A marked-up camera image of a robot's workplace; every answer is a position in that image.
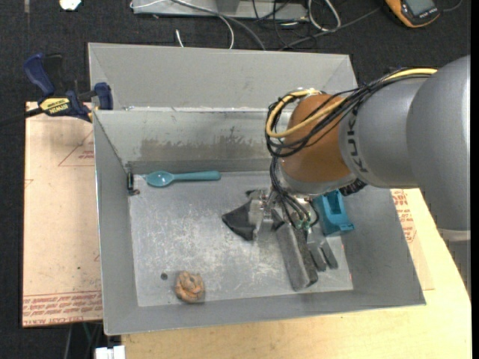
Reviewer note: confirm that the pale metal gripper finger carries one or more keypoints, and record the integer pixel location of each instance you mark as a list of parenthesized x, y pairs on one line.
[(268, 223), (256, 211)]

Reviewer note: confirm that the teal plastic tool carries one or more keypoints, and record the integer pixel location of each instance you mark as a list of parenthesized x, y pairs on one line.
[(334, 215)]

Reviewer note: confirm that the teal plastic spoon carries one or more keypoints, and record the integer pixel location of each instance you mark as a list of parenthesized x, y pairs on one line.
[(164, 178)]

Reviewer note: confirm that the grey metal bin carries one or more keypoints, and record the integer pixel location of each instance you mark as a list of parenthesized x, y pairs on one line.
[(194, 238)]

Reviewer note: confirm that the black cloth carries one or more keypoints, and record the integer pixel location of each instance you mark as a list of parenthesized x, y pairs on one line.
[(239, 220)]

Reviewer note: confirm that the brown cardboard board, red print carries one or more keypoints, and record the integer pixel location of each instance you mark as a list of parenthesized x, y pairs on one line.
[(60, 219)]

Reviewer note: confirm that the brown coiled toy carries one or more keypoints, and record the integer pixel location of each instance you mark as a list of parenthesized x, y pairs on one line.
[(189, 287)]

